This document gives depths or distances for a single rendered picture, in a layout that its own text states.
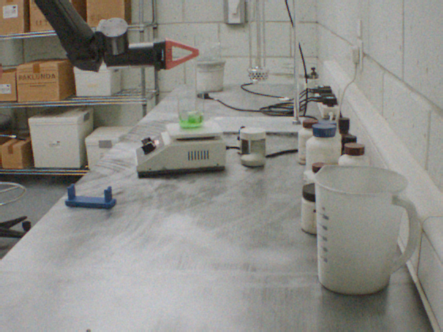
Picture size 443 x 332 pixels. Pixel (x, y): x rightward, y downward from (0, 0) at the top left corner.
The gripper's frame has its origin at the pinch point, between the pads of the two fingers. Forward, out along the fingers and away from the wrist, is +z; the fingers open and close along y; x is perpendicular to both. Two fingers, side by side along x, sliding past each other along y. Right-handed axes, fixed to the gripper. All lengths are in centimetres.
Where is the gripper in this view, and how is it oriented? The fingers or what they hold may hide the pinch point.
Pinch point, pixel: (194, 52)
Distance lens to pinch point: 133.5
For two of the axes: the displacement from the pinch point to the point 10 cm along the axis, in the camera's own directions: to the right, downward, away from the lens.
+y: -1.0, -2.8, 9.5
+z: 9.9, -0.5, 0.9
